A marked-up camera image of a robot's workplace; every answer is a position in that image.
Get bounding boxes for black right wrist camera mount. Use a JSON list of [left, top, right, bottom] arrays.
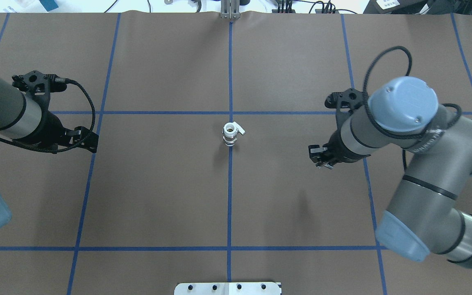
[[324, 88, 365, 121]]

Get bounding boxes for white PPR valve with handle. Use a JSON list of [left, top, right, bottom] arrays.
[[222, 121, 246, 147]]

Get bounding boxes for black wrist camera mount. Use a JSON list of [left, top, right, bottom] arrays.
[[324, 88, 365, 121], [11, 70, 69, 109]]

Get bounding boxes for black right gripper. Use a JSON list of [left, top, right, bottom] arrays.
[[308, 131, 353, 170]]

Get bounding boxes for white metal mounting plate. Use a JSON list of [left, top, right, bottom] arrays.
[[174, 281, 283, 295]]

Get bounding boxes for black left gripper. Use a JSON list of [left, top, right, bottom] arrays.
[[35, 111, 99, 154]]

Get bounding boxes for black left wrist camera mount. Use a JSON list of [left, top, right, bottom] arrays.
[[11, 70, 69, 109]]

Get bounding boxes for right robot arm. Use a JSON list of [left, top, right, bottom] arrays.
[[308, 76, 472, 269]]

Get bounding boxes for aluminium frame post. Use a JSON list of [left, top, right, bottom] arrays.
[[220, 0, 241, 21]]

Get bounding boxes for black cables at table edge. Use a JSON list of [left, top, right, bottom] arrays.
[[271, 0, 370, 15]]

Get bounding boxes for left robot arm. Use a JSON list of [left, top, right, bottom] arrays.
[[0, 70, 99, 154]]

